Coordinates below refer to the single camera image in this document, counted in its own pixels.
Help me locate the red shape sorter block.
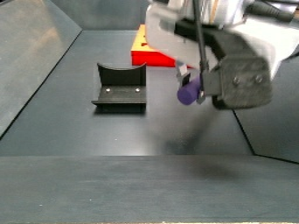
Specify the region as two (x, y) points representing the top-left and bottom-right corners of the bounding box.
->
(131, 24), (194, 69)

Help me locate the black cable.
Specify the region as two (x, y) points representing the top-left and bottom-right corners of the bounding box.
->
(191, 0), (212, 73)

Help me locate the black cradle stand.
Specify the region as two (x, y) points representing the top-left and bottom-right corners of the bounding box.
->
(93, 63), (147, 114)

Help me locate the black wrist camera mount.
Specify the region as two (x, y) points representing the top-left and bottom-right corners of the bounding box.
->
(174, 19), (273, 109)

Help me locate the purple cylinder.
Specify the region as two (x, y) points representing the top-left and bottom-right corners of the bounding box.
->
(177, 76), (202, 105)

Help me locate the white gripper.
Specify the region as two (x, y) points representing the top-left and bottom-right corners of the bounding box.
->
(145, 0), (299, 104)

